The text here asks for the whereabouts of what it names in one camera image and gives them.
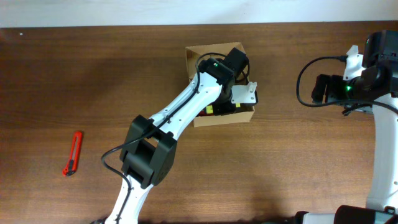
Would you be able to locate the yellow highlighter pen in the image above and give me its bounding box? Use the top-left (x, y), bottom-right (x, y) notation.
top-left (205, 103), bottom-right (241, 116)

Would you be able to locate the red black stapler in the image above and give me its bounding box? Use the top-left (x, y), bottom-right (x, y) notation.
top-left (198, 110), bottom-right (207, 116)

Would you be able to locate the red utility knife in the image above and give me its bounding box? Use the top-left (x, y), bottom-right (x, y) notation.
top-left (62, 131), bottom-right (83, 177)

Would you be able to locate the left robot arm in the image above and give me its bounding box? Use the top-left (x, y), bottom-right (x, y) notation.
top-left (97, 48), bottom-right (249, 223)

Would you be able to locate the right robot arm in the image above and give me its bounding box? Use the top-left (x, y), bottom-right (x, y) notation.
top-left (292, 30), bottom-right (397, 224)

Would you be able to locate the brown cardboard box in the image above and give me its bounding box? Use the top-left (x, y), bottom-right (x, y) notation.
top-left (185, 42), bottom-right (254, 127)

